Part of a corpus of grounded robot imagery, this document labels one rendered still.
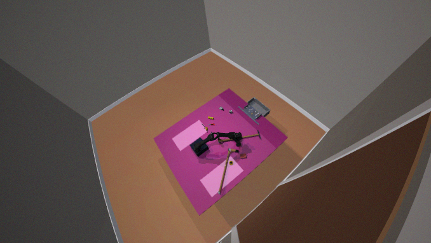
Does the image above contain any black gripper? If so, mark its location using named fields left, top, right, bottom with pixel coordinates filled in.
left=234, top=138, right=241, bottom=147

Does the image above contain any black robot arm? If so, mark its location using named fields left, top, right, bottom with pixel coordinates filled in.
left=193, top=132, right=242, bottom=152

